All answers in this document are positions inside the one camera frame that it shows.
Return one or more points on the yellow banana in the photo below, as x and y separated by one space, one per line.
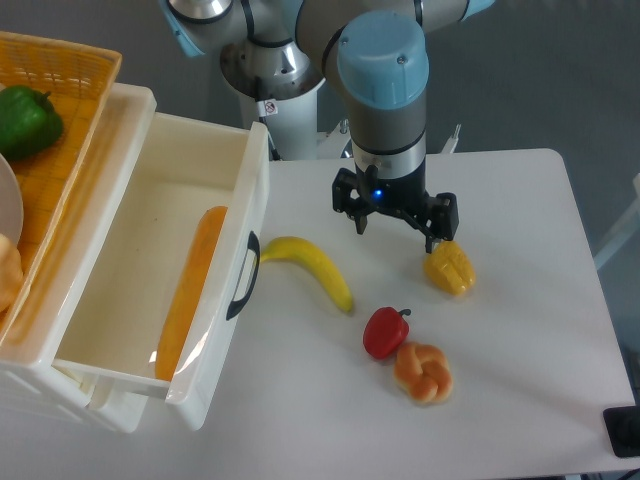
315 261

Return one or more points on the white plate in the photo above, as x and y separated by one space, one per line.
11 203

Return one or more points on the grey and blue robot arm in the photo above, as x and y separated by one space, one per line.
372 53

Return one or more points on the bread roll in basket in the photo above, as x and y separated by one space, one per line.
11 277

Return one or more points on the yellow woven basket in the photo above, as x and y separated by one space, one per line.
79 79

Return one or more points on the white drawer cabinet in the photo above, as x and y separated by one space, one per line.
32 334

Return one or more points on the red bell pepper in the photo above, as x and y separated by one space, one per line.
385 331

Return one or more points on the white drawer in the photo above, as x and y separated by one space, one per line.
185 168

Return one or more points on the knotted bread roll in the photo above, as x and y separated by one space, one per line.
422 372

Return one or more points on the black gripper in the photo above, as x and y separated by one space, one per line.
359 193

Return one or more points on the yellow bell pepper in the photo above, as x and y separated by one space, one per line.
449 268

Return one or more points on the orange baguette in drawer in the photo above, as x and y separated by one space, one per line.
187 293

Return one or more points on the black device at edge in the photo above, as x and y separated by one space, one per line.
622 425

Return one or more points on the green bell pepper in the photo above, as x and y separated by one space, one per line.
29 122

